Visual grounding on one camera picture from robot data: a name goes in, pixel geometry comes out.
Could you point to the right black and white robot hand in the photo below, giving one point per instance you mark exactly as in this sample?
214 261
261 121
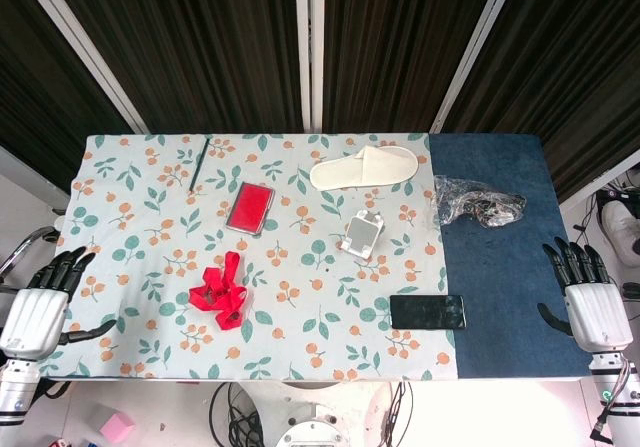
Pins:
597 317

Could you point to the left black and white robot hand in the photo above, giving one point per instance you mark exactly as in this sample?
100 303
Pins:
32 317

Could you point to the black smartphone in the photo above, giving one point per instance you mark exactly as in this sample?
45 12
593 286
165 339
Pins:
427 312

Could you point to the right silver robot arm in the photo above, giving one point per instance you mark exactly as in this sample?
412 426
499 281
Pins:
607 382

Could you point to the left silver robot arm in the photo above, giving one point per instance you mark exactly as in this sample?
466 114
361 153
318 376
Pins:
17 392

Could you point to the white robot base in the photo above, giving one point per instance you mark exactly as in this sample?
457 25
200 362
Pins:
320 417

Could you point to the white phone stand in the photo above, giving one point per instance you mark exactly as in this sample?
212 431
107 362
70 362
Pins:
361 232

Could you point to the chrome chair tube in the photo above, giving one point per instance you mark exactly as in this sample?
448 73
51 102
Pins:
25 242

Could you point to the white shoe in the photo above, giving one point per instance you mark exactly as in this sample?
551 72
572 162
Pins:
620 224

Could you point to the blue felt table cover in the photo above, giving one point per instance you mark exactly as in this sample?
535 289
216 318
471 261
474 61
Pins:
500 267

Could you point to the floral fruit print tablecloth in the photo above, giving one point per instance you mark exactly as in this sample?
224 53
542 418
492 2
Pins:
150 267

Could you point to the pink foam block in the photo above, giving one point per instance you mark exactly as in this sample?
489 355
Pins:
118 427

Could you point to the crumpled clear plastic bag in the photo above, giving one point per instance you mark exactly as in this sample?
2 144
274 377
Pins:
475 202

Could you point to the dark green pencil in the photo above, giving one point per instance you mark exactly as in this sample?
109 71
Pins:
199 165

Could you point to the red card case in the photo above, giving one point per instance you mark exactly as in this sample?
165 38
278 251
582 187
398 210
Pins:
250 208

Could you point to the white disposable slipper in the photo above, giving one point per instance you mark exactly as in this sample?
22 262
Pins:
360 169

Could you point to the white frame post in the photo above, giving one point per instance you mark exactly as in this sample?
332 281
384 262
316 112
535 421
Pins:
310 47
475 52
85 52

